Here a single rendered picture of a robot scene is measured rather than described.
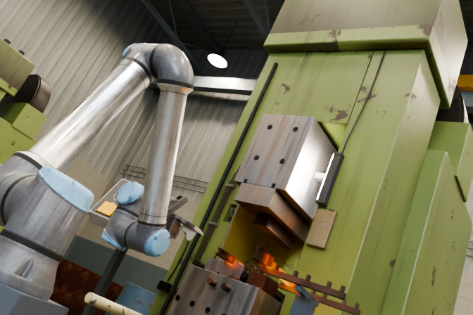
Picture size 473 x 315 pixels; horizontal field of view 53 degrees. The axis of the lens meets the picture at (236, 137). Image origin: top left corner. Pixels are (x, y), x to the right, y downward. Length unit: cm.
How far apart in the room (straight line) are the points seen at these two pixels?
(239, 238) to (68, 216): 142
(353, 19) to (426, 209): 109
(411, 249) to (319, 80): 99
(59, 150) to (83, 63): 1005
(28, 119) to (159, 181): 533
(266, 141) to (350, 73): 60
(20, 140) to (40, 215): 558
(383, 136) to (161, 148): 117
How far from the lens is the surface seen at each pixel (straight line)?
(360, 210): 216
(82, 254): 1170
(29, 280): 116
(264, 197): 221
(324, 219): 217
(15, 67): 680
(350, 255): 209
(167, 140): 149
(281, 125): 239
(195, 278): 215
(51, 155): 138
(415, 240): 253
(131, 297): 678
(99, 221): 242
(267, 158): 231
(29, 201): 120
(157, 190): 151
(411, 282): 247
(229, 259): 214
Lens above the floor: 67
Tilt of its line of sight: 22 degrees up
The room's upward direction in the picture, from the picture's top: 25 degrees clockwise
